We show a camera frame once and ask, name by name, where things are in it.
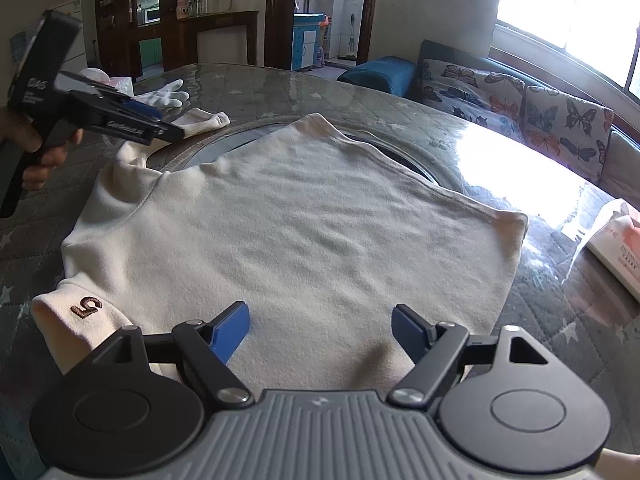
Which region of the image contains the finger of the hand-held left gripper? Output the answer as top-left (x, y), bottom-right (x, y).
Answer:
top-left (70, 92), bottom-right (186, 144)
top-left (59, 71), bottom-right (163, 122)

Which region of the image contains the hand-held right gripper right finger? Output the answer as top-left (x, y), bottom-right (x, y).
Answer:
top-left (389, 303), bottom-right (551, 408)

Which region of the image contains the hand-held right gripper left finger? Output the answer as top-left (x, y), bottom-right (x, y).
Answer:
top-left (92, 301), bottom-right (256, 408)

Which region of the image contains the cream sweater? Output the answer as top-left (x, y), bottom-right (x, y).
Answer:
top-left (31, 107), bottom-right (530, 393)

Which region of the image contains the person's left hand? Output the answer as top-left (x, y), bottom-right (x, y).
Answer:
top-left (0, 110), bottom-right (83, 191)

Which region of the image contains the pink cloth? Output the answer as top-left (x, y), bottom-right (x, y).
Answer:
top-left (106, 75), bottom-right (134, 97)

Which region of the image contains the white refrigerator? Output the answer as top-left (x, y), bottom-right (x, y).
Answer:
top-left (50, 0), bottom-right (89, 76)

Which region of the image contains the dark wooden cabinet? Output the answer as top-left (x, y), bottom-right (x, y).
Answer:
top-left (95, 0), bottom-right (198, 81)

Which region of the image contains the dark wooden side table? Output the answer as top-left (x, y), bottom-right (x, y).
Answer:
top-left (177, 10), bottom-right (260, 68)

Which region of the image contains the blue cabinet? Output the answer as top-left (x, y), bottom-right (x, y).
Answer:
top-left (292, 12), bottom-right (331, 72)

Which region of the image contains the white pink tissue pack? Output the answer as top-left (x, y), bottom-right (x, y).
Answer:
top-left (585, 199), bottom-right (640, 303)

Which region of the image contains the butterfly print cushion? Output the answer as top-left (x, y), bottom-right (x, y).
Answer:
top-left (520, 85), bottom-right (615, 184)
top-left (420, 59), bottom-right (527, 137)

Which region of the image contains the grey cushion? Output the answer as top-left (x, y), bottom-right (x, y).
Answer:
top-left (597, 129), bottom-right (640, 212)

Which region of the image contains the blue sofa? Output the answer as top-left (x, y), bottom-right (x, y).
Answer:
top-left (337, 39), bottom-right (640, 221)

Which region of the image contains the window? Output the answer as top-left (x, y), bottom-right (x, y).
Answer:
top-left (492, 0), bottom-right (640, 102)

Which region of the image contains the wooden door frame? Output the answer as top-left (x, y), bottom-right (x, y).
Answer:
top-left (264, 0), bottom-right (382, 72)

